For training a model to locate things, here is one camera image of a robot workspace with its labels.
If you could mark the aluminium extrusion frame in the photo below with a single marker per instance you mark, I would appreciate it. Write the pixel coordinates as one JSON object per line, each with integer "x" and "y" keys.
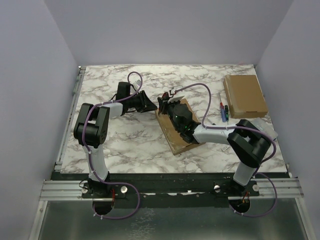
{"x": 273, "y": 189}

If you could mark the red black utility knife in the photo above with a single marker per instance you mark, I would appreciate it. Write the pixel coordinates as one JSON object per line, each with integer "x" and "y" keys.
{"x": 165, "y": 96}

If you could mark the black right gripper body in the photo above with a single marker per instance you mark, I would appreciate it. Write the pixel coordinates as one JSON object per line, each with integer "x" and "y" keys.
{"x": 165, "y": 107}

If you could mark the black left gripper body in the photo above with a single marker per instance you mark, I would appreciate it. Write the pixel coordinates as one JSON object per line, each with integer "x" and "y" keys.
{"x": 137, "y": 102}

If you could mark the small silver metal piece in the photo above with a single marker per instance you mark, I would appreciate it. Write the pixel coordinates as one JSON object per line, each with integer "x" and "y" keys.
{"x": 225, "y": 148}

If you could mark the green black screwdriver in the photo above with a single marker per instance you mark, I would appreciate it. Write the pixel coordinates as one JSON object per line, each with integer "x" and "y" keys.
{"x": 226, "y": 109}

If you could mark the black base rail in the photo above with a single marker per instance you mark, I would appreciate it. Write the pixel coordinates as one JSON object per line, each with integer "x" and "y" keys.
{"x": 163, "y": 190}

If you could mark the brown cardboard express box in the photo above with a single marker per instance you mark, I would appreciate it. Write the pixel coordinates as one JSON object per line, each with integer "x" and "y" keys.
{"x": 175, "y": 140}

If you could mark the clear plastic screw box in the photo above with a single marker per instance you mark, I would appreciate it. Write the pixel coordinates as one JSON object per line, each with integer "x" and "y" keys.
{"x": 263, "y": 126}

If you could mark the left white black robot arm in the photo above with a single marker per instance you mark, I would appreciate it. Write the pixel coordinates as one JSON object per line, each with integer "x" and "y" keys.
{"x": 91, "y": 126}

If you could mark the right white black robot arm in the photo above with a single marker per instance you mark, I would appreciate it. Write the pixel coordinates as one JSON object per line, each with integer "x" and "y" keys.
{"x": 249, "y": 144}

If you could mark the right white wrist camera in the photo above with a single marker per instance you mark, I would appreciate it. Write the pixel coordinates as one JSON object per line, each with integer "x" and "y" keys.
{"x": 175, "y": 95}

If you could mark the blue red screwdriver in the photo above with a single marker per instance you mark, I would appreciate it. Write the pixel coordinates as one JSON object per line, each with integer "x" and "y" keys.
{"x": 222, "y": 109}

